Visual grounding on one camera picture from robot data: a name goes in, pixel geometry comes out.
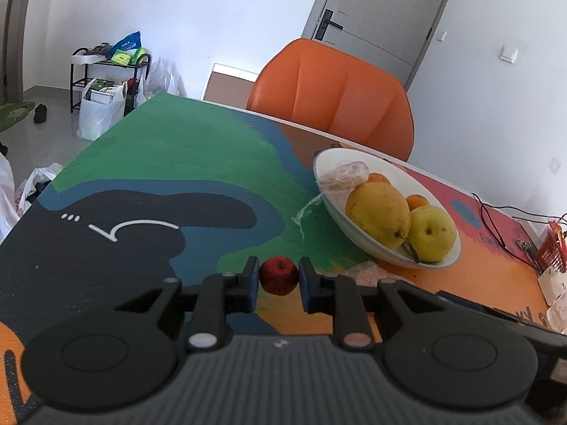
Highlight blue bag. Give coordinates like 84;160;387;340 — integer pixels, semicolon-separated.
111;31;142;54

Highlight green packet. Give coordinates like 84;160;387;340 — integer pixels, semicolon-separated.
111;48;149;66

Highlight plastic-wrapped reddish food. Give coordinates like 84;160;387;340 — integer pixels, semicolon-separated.
354;261;402;286

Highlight yellow-green apple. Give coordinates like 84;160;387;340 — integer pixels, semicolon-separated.
408;205;457;263

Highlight clear plastic wrap strip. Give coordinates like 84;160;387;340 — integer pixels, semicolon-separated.
292;195;326;235

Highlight brown board white frame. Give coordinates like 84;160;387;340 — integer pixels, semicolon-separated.
201;63;260;109

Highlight white bowl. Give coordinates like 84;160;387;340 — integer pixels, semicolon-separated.
313;147;461;268

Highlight red plastic basket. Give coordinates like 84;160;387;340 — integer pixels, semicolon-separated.
537;220;567;273

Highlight black cable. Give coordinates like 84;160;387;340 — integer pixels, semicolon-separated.
472;192;567;271

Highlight brown door frame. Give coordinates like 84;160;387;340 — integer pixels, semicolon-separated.
0;0;38;104

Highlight white paper box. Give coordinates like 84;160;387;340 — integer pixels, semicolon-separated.
538;268;567;306

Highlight black door handle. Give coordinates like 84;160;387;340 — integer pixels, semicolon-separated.
311;9;344;40

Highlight clear plastic bags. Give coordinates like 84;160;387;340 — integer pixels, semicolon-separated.
135;57;187;107

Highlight black metal rack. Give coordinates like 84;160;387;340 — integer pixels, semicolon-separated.
70;46;151;113

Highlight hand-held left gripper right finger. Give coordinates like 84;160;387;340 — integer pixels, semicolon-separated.
299;257;446;350

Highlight orange chair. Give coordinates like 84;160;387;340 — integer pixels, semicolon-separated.
246;38;416;162

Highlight plastic-wrapped pink fruit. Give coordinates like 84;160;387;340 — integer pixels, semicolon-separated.
320;161;369;192

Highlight crumpled white plastic bag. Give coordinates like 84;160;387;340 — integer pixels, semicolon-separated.
0;154;21;242
15;162;64;213

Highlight grey door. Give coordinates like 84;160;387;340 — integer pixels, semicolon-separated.
301;0;459;94

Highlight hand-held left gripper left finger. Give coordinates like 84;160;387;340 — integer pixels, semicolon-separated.
113;256;261;350

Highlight green rug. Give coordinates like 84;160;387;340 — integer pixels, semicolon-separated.
0;101;36;134

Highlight small red apple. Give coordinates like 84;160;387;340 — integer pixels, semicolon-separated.
259;257;299;295

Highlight clear plastic wrapping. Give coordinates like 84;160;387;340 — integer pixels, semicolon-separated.
547;294;567;333

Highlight yellow pear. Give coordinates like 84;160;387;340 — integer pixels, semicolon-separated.
346;182;421;263

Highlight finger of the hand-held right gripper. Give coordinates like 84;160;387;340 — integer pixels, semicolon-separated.
436;291;488;319

